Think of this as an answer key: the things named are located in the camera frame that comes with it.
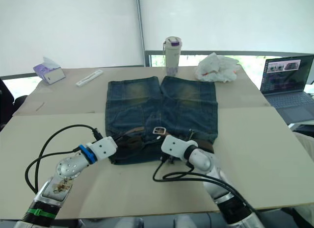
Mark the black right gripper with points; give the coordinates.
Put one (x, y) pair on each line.
(167, 159)

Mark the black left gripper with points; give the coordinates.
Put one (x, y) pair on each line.
(119, 142)

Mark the brown braided belt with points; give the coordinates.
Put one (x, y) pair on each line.
(160, 131)

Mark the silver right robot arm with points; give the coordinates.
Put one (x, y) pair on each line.
(206, 161)

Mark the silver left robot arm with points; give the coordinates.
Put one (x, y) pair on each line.
(68, 165)

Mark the blue denim shorts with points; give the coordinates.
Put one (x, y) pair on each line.
(186, 108)

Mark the beige cardboard sheet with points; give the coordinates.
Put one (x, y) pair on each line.
(73, 95)
(245, 152)

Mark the white plastic strip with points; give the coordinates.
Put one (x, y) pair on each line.
(88, 77)

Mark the white tumbler purple lid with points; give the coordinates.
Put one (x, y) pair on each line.
(172, 57)

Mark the crumpled white plastic bag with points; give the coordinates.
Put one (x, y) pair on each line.
(217, 68)

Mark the purple tissue box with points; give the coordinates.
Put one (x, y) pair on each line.
(50, 72)

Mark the ribbed metal pole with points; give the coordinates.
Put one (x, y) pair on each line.
(139, 22)

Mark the black chair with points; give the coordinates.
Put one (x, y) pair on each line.
(7, 100)

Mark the grey open laptop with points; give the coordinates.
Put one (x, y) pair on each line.
(285, 90)

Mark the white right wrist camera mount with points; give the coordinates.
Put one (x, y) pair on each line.
(173, 145)

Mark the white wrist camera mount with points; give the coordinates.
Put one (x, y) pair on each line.
(173, 145)
(103, 147)

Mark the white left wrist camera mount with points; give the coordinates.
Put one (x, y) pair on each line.
(103, 147)

